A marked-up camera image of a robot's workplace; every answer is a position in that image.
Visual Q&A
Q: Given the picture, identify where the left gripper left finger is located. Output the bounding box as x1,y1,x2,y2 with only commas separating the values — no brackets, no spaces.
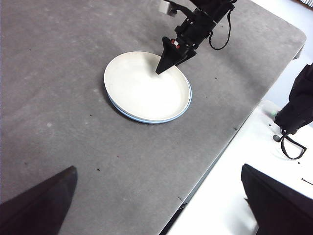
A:
0,165,78,235

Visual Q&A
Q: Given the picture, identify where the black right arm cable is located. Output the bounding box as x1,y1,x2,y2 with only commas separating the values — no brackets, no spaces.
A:
208,9,232,50

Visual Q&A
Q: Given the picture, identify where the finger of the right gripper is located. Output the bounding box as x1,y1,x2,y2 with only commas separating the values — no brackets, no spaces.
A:
174,49,197,67
155,36,187,75

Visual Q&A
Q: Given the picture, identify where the pale grey right wrist camera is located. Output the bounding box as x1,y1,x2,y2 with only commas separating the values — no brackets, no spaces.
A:
158,0,172,14

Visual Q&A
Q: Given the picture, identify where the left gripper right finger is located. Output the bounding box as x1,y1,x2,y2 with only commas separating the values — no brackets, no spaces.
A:
241,164,313,235

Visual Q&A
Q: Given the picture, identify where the black strap loop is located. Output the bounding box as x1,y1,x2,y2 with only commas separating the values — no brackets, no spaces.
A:
279,127,307,160

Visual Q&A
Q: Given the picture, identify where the black right camera bracket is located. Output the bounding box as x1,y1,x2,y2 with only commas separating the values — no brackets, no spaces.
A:
168,0,197,17

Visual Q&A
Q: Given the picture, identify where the white round plate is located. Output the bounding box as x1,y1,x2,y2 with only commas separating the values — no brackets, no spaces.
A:
104,51,192,121

